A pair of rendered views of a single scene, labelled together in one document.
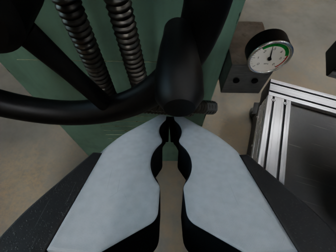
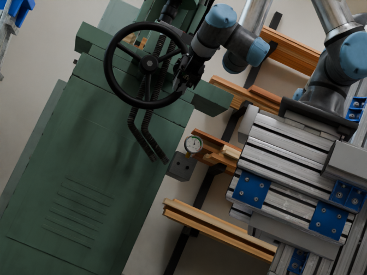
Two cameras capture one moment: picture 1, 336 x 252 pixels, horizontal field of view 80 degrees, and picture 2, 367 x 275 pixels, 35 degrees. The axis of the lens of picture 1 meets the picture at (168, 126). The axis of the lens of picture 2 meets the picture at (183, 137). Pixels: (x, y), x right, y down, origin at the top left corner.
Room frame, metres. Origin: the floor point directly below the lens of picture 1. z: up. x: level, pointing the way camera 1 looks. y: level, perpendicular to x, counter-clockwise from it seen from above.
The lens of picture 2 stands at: (-1.69, 0.14, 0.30)
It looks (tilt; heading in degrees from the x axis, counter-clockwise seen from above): 11 degrees up; 353
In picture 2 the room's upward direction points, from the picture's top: 24 degrees clockwise
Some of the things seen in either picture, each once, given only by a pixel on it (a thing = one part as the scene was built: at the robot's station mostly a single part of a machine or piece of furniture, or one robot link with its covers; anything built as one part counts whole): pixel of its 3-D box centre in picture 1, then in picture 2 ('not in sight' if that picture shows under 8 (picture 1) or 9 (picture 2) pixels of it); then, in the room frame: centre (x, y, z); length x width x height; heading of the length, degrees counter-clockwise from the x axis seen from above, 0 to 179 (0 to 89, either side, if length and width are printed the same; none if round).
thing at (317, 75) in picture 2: not in sight; (336, 70); (-0.11, -0.40, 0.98); 0.13 x 0.12 x 0.14; 176
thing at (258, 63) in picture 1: (264, 55); (191, 147); (0.25, -0.15, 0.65); 0.06 x 0.04 x 0.08; 91
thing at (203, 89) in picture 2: not in sight; (154, 69); (0.35, 0.08, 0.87); 0.61 x 0.30 x 0.06; 91
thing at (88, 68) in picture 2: not in sight; (125, 103); (0.58, 0.12, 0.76); 0.57 x 0.45 x 0.09; 1
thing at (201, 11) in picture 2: not in sight; (199, 25); (0.68, -0.03, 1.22); 0.09 x 0.08 x 0.15; 1
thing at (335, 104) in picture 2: not in sight; (321, 105); (-0.10, -0.40, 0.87); 0.15 x 0.15 x 0.10
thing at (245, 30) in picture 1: (242, 58); (180, 167); (0.32, -0.15, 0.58); 0.12 x 0.08 x 0.08; 1
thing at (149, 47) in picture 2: not in sight; (163, 53); (0.27, 0.08, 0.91); 0.15 x 0.14 x 0.09; 91
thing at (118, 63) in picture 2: not in sight; (138, 79); (0.40, 0.12, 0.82); 0.40 x 0.21 x 0.04; 91
